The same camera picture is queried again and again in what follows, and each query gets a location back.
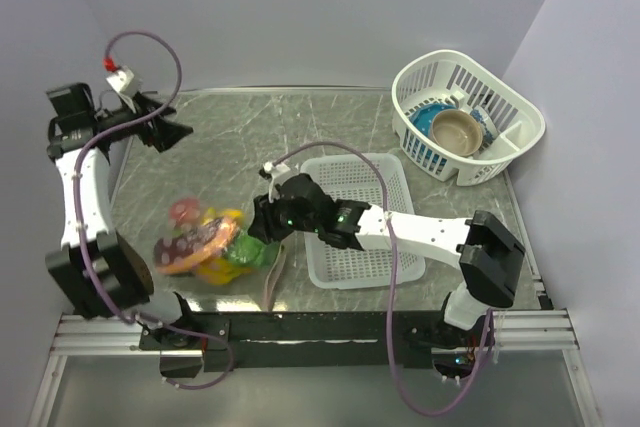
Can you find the beige bowl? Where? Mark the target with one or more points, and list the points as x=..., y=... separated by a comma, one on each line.
x=457, y=132

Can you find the clear zip bag pink slider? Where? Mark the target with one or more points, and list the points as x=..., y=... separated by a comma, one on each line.
x=272, y=274

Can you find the aluminium frame rail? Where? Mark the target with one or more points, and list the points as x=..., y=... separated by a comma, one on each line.
x=520, y=330

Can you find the white slatted dish basket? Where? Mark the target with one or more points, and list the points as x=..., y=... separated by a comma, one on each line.
x=451, y=77

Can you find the blue plate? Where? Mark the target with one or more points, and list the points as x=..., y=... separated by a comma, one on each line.
x=422, y=119

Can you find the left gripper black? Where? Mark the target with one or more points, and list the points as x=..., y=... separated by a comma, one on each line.
x=163, y=134

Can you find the fake green lettuce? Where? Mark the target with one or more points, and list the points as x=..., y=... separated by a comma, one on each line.
x=247, y=251

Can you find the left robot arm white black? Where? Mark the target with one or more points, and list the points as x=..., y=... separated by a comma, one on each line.
x=99, y=272

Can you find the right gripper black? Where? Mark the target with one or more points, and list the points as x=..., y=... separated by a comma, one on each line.
x=264, y=225

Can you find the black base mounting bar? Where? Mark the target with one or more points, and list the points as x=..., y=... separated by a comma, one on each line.
x=414, y=339

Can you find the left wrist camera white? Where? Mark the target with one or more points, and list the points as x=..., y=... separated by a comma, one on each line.
x=124, y=82

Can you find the white blue patterned dish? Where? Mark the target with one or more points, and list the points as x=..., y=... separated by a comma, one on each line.
x=490, y=132

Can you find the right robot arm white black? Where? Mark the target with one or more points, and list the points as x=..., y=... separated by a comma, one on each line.
x=488, y=255

